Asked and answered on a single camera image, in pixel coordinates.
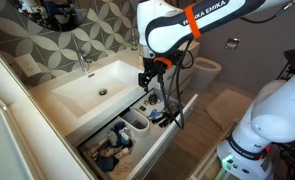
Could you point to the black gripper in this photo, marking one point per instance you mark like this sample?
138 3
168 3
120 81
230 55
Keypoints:
148 74

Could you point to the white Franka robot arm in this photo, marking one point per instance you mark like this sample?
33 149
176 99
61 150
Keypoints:
271 116

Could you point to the white curved drawer divider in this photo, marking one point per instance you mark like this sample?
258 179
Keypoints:
137 123

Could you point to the open white vanity drawer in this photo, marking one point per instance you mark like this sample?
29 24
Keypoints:
128 146

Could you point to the white rectangular sink basin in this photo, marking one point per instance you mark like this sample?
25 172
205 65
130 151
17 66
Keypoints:
88 92

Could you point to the clear soap dispenser bottle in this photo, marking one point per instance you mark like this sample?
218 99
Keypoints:
134 42

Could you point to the black hair accessories pile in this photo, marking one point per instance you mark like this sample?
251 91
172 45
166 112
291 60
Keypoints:
170 114

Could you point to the white toilet bowl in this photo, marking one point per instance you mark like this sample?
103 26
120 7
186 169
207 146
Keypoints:
204 72

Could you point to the chrome sink faucet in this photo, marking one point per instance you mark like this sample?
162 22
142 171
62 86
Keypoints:
84 62

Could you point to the chrome toilet paper holder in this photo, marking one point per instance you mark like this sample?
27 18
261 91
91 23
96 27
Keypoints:
232 43

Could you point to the beige floor mat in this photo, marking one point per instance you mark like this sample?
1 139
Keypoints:
228 107

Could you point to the white orange tube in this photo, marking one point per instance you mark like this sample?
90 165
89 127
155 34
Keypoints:
122 153

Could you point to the dark blue cloth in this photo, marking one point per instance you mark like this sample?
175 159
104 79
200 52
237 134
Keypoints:
107 163

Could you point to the blue handled scissors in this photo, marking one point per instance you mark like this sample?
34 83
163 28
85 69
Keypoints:
154 113

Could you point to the round wall mirror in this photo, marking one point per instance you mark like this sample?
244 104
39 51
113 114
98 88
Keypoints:
55 15

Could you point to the white wall power outlet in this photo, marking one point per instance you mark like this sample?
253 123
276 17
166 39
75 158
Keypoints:
28 65

